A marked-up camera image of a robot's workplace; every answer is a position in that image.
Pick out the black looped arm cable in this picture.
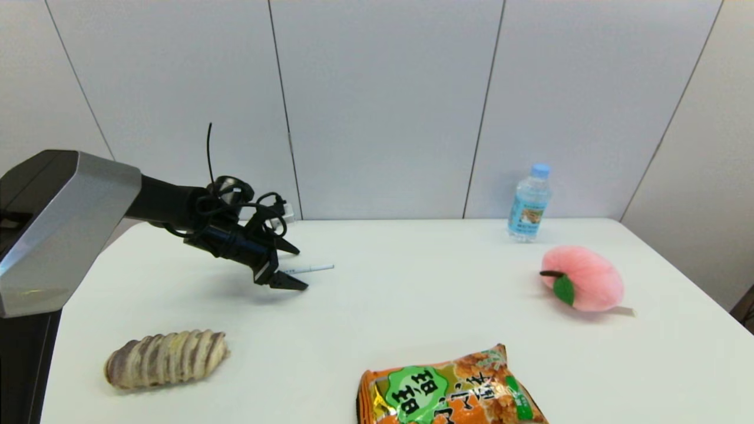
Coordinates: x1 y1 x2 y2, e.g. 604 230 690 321
165 122 289 251

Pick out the striped brown bread roll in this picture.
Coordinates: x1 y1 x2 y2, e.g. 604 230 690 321
104 329 231 390

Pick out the pink plush peach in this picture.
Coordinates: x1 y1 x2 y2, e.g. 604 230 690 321
539 246 637 318

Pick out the clear water bottle blue cap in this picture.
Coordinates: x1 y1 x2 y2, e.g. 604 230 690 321
508 163 553 243

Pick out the orange green snack bag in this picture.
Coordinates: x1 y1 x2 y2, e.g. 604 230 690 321
356 343 549 424

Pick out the dark brown furniture piece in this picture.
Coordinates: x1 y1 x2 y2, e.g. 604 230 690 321
729 285 754 334

